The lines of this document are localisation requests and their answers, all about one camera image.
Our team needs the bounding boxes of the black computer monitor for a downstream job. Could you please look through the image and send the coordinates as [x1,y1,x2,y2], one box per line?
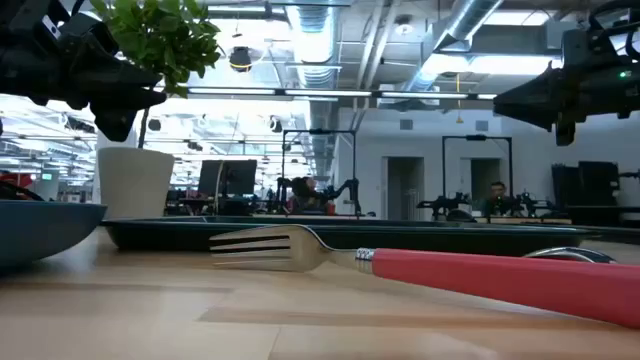
[198,159,258,197]

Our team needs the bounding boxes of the blue plate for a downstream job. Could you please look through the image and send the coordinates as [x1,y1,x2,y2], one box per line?
[0,199,108,269]

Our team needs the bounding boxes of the green leafy plant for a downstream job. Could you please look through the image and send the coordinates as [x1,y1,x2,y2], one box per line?
[89,0,224,150]

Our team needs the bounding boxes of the black cabinet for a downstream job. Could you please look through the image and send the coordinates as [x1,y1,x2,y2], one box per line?
[551,160,621,207]

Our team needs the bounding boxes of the white plant pot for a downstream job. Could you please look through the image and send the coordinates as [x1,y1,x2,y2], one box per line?
[97,146,176,220]

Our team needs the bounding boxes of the long ceiling light strip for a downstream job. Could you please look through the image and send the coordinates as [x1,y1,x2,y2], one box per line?
[187,87,499,101]

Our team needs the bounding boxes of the silver ceiling duct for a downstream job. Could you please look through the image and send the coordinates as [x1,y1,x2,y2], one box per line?
[399,0,504,101]
[287,0,341,166]

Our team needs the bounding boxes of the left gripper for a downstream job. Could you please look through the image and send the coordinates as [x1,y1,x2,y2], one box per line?
[0,0,168,143]

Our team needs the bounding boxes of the person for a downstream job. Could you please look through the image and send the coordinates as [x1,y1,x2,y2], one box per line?
[483,181,516,216]
[289,176,331,215]

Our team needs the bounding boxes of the grey door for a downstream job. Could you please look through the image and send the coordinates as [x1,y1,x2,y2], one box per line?
[469,158,503,201]
[382,156,425,221]

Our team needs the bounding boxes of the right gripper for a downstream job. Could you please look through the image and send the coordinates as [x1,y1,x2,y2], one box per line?
[493,19,640,147]

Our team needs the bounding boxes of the yellow-handled metal spoon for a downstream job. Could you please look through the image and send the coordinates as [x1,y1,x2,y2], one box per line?
[523,246,617,265]

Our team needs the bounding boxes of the round black ceiling device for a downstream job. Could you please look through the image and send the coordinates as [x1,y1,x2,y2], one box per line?
[229,46,253,74]

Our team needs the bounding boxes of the black rig frame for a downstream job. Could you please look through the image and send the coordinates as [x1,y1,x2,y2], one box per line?
[441,134,514,211]
[281,128,362,217]

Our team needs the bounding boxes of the red-handled metal fork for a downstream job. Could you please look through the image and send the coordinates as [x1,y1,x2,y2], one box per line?
[208,223,640,330]

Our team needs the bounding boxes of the dark green tray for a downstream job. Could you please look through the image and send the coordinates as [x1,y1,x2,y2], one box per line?
[101,214,601,258]

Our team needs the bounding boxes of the red object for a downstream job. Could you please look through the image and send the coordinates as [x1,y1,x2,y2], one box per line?
[0,172,34,201]

